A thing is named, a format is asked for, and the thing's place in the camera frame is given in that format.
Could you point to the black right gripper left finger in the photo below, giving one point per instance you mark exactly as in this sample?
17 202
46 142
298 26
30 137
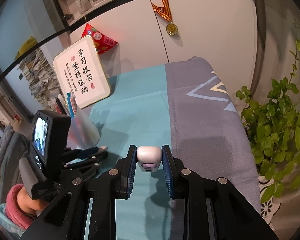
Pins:
117 183

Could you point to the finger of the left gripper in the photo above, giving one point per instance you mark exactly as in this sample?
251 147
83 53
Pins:
70 155
85 169

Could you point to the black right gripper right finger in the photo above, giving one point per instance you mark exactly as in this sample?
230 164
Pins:
182 183

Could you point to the white purple correction tape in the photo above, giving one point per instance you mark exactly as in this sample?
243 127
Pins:
149 158

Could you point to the small pink eraser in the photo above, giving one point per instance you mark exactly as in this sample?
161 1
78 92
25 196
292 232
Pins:
102 149

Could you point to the blue retractable pen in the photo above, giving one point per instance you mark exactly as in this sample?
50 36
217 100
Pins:
68 97

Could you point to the person's hand pink sleeve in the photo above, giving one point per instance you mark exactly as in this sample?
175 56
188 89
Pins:
29 206

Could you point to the translucent pen holder cup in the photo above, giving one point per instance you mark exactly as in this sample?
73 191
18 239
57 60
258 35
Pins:
82 133

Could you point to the stack of papers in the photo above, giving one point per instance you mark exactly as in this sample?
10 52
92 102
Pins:
43 82

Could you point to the teal grey table cloth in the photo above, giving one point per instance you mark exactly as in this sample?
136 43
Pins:
175 105

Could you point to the white calligraphy framed sign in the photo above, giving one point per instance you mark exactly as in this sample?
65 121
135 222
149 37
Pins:
80 72

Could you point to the white patterned plant pot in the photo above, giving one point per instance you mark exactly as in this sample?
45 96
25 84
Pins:
283 214

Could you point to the green potted plant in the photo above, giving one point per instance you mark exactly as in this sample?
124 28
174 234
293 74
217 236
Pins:
273 130

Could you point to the red hanging charm pouch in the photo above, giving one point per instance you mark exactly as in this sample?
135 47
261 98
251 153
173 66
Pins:
102 42

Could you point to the white cabinet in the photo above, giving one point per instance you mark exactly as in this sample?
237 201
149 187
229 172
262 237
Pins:
223 32

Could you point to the gold medal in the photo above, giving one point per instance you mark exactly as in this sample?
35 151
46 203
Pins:
164 12

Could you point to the black camera with screen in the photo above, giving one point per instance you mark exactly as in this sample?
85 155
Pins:
50 136

